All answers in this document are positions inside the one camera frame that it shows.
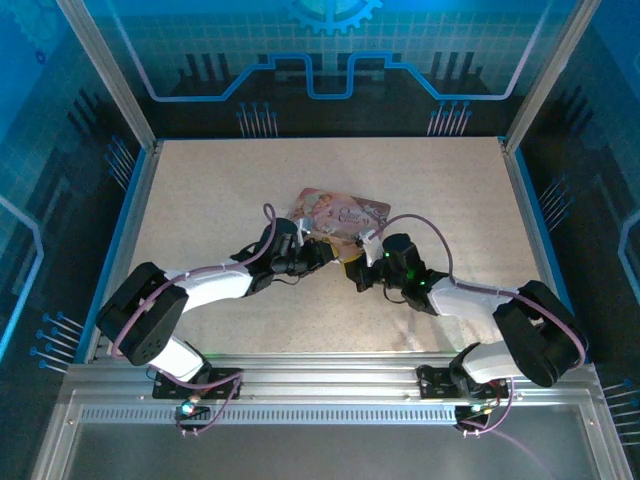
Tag pink illustrated tin box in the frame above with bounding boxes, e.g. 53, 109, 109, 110
284, 187, 392, 262

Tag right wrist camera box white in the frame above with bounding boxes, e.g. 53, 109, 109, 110
356, 231, 385, 267

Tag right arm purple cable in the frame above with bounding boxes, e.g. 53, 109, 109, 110
369, 213, 590, 436

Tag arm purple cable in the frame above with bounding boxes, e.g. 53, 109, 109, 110
109, 202, 281, 437
369, 213, 590, 436

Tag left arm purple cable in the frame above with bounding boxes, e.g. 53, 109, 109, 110
109, 202, 281, 437

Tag aluminium mounting rail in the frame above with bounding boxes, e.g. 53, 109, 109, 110
62, 352, 604, 407

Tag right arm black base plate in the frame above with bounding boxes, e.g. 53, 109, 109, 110
415, 362, 516, 401

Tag slotted aluminium cable duct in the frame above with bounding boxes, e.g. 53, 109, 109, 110
79, 406, 459, 426

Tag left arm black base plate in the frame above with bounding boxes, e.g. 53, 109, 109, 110
152, 367, 245, 401

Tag aluminium table side rail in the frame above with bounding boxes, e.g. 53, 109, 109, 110
83, 139, 164, 362
498, 137, 584, 362

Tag aluminium frame post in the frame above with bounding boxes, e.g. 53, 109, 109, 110
54, 0, 160, 152
503, 0, 600, 152

